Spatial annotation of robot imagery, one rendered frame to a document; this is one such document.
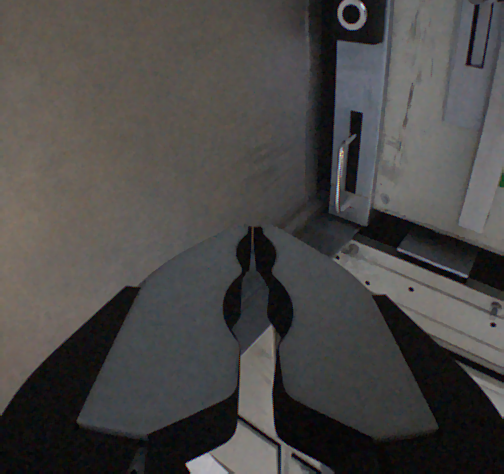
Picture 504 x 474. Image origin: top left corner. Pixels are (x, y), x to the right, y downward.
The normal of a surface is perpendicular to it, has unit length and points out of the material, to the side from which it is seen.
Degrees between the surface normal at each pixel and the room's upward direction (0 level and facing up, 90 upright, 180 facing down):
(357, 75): 90
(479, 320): 90
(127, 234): 0
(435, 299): 90
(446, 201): 90
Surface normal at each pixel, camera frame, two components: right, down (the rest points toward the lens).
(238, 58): 0.77, 0.34
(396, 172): -0.63, 0.49
